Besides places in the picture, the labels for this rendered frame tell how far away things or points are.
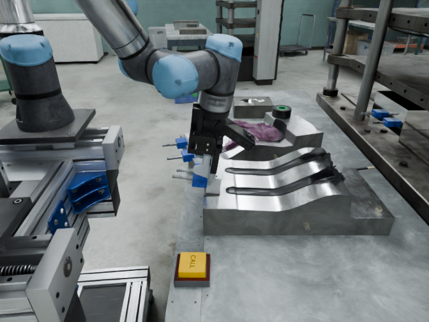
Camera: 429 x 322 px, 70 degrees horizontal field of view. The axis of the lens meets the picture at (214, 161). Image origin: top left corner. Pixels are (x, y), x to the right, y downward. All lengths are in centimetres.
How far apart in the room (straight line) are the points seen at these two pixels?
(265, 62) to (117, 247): 393
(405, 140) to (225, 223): 94
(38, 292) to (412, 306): 71
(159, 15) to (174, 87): 736
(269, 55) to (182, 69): 466
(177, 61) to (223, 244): 48
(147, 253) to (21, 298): 143
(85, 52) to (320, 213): 678
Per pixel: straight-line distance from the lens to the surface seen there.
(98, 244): 210
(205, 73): 59
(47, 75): 95
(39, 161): 102
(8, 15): 108
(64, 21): 730
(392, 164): 138
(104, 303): 152
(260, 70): 520
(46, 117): 96
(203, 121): 72
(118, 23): 62
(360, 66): 188
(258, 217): 82
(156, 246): 199
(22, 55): 93
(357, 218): 89
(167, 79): 56
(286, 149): 117
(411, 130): 151
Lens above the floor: 138
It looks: 29 degrees down
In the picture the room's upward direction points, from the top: straight up
